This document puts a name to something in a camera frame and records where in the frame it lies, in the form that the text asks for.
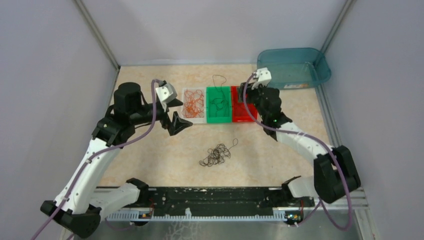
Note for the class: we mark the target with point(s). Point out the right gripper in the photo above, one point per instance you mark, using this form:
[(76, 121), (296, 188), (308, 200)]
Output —
[(250, 91)]

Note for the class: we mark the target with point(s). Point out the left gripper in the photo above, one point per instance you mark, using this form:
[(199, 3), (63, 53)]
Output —
[(177, 123)]

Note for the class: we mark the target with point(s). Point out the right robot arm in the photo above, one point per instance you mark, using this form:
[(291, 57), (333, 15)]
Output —
[(334, 170)]

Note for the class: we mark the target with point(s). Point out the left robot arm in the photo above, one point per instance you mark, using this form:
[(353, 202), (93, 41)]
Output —
[(75, 208)]

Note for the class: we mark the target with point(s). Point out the white plastic bin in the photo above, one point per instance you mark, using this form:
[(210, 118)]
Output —
[(194, 104)]

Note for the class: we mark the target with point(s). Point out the red plastic bin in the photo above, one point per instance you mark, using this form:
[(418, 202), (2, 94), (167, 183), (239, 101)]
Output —
[(239, 112)]

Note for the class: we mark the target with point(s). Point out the green plastic bin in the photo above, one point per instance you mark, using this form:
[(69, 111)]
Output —
[(218, 105)]

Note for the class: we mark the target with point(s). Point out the teal translucent tub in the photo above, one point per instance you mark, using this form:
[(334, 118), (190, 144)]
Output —
[(295, 68)]

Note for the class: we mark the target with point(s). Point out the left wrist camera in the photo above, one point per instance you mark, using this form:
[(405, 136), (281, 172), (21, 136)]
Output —
[(165, 93)]

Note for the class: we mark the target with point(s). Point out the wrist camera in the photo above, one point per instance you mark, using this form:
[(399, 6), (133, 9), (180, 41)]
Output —
[(262, 77), (165, 93)]

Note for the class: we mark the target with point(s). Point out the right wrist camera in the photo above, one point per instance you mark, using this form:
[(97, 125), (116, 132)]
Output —
[(262, 77)]

